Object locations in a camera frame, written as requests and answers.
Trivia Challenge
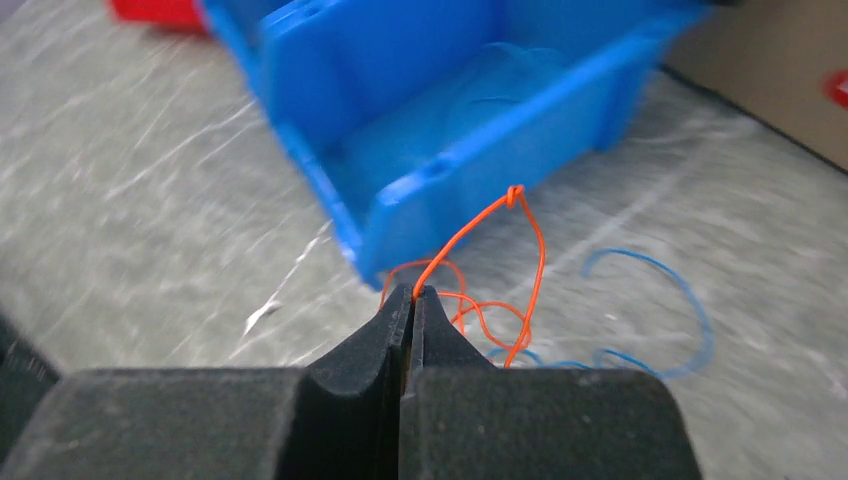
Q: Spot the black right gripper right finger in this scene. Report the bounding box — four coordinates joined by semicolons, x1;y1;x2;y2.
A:
400;287;702;479

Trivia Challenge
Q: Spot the blue two-compartment plastic bin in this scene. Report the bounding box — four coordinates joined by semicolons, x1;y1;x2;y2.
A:
203;0;713;288

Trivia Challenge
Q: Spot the tan plastic toolbox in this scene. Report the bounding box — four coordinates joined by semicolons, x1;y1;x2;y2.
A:
666;1;847;169

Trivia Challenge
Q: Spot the red plastic bin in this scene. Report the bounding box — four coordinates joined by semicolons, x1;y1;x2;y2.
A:
106;0;207;32

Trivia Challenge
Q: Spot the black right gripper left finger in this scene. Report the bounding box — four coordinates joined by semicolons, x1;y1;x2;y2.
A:
1;285;414;479

